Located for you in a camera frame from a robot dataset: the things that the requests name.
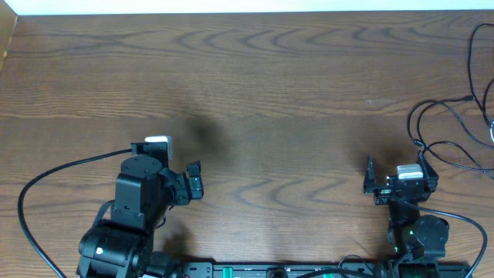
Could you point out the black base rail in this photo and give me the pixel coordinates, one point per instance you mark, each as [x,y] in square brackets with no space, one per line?
[349,266]

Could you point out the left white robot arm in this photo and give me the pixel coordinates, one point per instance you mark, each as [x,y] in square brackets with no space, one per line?
[120,242]

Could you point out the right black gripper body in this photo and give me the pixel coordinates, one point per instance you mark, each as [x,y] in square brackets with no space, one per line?
[383,194]

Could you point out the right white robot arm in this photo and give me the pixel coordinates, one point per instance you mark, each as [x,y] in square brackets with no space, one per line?
[419,240]

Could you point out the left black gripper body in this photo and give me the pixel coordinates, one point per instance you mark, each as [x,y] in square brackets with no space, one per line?
[180,186]

